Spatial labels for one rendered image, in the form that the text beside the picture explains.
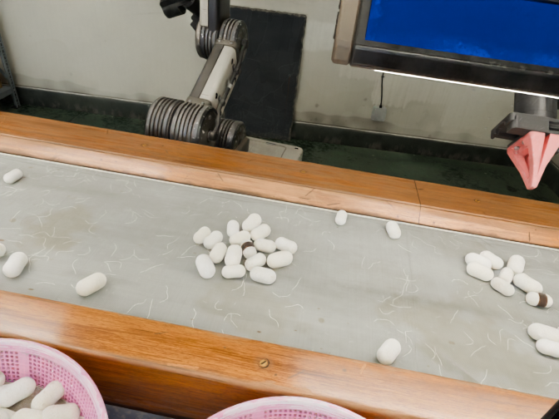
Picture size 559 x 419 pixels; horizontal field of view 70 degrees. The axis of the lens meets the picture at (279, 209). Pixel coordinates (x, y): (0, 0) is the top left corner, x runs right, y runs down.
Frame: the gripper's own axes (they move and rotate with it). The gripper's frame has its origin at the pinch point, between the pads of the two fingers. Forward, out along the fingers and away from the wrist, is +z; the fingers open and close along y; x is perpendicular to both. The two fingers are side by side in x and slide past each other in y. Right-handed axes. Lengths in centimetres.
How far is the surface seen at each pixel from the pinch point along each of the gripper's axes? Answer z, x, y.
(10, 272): 27, -9, -65
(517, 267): 12.2, 2.7, 0.0
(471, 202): 0.1, 12.0, -3.5
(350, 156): -79, 178, -12
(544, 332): 21.3, -5.0, -0.6
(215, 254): 19.7, -3.2, -42.4
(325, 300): 22.7, -3.5, -27.0
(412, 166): -80, 178, 27
